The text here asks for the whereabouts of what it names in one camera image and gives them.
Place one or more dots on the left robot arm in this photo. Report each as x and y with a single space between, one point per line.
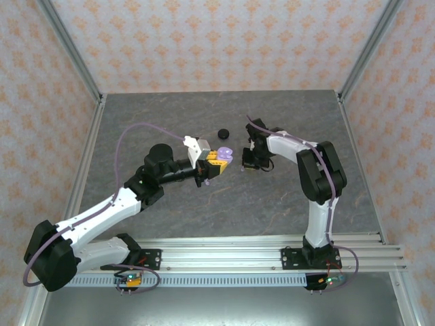
102 210

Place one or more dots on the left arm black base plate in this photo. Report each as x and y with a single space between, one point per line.
151 258

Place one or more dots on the aluminium mounting beam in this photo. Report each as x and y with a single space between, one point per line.
221 258

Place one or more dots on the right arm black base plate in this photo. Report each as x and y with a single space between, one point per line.
290 258

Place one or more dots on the grey metal sheet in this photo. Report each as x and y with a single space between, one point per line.
221 309

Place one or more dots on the aluminium table side rail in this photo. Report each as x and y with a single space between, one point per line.
353 146
91 142

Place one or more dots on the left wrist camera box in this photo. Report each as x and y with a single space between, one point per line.
197 151

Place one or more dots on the aluminium frame post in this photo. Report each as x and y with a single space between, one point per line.
74 51
367 51

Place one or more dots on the purple earbud charging case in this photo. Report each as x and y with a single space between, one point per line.
225 153

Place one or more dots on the aluminium frame leg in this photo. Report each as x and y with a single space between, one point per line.
405 299
32 309

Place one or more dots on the black earbud charging case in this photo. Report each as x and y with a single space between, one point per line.
223 133

